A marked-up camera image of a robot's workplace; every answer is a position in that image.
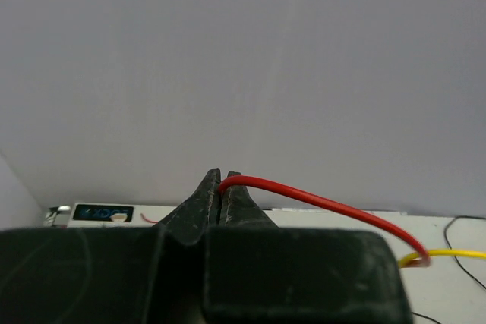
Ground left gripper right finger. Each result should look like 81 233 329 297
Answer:
201 172 413 323

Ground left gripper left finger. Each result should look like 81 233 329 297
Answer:
1 169 221 323

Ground yellow wire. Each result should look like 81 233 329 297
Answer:
397 248 486 269

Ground black wire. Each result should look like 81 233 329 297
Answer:
412 215 486 324

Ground left blue logo sticker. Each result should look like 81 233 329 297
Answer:
72 204 134 223

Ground aluminium rail frame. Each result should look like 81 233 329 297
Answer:
43 206 71 228

